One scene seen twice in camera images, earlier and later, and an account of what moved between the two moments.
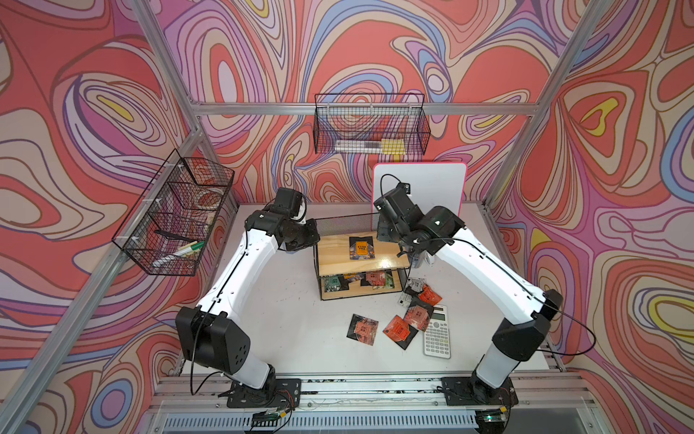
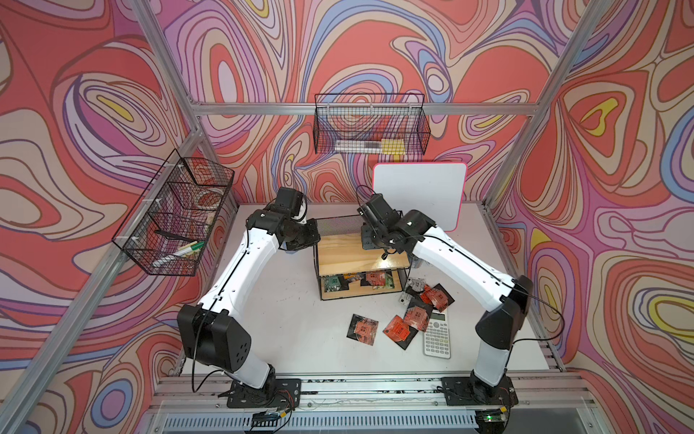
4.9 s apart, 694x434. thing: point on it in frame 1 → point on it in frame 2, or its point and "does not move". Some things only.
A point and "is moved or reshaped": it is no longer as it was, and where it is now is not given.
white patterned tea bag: x=417 y=285 does not move
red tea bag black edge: x=362 y=329 does not move
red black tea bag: x=401 y=332 does not move
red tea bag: x=429 y=296 is moved or reshaped
